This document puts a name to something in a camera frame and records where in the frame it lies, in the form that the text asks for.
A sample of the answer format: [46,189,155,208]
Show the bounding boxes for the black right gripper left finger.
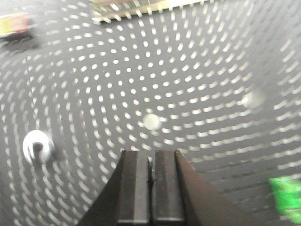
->
[78,151,151,226]

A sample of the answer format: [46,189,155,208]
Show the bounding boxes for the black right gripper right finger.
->
[151,150,256,226]

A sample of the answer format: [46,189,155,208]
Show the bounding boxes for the green round push button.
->
[269,176,301,224]

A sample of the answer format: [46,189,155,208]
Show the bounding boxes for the lower red mushroom button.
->
[0,12,30,39]

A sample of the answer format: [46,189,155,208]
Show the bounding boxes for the black perforated pegboard panel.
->
[0,0,301,226]

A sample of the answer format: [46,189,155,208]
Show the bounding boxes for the white rocker switch middle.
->
[142,114,161,131]

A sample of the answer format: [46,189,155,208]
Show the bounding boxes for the white rocker switch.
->
[241,89,266,109]
[142,114,161,131]
[23,129,55,165]

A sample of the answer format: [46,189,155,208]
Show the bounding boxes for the white rocker switch left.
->
[23,129,55,165]

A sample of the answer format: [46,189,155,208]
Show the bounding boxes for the white rocker switch right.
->
[241,89,266,109]

